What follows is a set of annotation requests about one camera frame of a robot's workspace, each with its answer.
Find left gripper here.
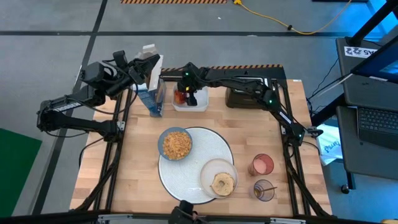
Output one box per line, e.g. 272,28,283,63
129,54,162,85

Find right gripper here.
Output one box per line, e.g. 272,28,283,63
177,68,200,107

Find red apple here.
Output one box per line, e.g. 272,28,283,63
174,90,187,106

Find blue cereal box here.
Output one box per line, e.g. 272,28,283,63
133,43,167,118

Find toasted bagel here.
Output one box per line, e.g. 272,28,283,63
210,172,236,197

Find white plastic bin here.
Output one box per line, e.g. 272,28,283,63
171,83,210,113

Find golden cereal flakes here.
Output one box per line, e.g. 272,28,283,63
162,131,192,161

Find blue plastic bowl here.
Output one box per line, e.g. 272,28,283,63
157,126,193,162

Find cream round plate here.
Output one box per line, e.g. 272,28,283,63
199,157,239,199

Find white round woven placemat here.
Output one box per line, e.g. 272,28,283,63
157,126,234,205

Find pink tumbler with smoothie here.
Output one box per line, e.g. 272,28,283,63
248,153,275,177

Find wooden stirring stick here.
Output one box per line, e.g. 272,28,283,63
254,186,278,194

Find purple transparent tumbler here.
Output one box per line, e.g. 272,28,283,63
249,179,276,202

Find white printed paper sheet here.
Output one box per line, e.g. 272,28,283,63
316,124,343,167

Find green floor mat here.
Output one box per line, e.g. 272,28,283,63
0,128,43,218

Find white printed sticker label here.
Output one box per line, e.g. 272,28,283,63
344,45,379,59

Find grey laptop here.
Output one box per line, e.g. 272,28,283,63
341,73,398,152

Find laptop computer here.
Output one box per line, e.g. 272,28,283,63
335,36,398,181

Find dark tilted monitor screen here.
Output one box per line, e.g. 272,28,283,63
350,37,398,84

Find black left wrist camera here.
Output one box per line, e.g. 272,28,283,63
112,50,129,72

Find black cable ramp striped edge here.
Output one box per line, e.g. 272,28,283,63
160,64,287,80

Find black aluminium table frame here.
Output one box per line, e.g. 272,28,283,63
70,74,333,224

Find yellow floor cable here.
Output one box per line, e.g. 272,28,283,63
233,0,354,35

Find black table-level camera mount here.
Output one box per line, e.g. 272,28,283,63
169,200,203,224

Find black floor cable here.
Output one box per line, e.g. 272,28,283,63
306,57,352,113

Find black diagonal stand post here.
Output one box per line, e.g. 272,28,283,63
346,0,398,47

